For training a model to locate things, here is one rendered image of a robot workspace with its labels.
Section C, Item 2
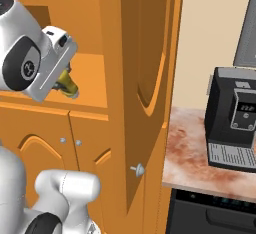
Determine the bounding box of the black dishwasher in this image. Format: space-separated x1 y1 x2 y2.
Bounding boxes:
165 187 256 234

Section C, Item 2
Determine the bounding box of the yellow condiment bottle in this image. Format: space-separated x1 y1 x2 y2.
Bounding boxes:
52 68 81 100

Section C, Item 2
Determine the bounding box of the black coffee machine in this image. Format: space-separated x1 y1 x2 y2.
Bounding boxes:
203 66 256 174

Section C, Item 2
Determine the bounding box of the orange arched cabinet door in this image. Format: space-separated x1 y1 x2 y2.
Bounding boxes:
68 110 113 234
0 106 80 212

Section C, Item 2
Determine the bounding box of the orange open wall cabinet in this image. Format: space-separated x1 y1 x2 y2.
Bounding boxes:
0 0 111 116

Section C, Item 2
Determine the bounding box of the silver cabinet door knob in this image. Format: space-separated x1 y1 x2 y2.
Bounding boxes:
129 162 146 179

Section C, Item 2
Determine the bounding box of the orange open cabinet door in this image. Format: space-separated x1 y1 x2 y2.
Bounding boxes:
97 0 185 216

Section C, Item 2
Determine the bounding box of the black dishwasher handle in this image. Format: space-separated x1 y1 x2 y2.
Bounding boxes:
204 207 256 230

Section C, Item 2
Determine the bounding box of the grey appliance panel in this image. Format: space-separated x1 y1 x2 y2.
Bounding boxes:
232 0 256 69

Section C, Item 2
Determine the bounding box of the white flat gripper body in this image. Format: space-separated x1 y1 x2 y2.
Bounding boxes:
23 37 79 104

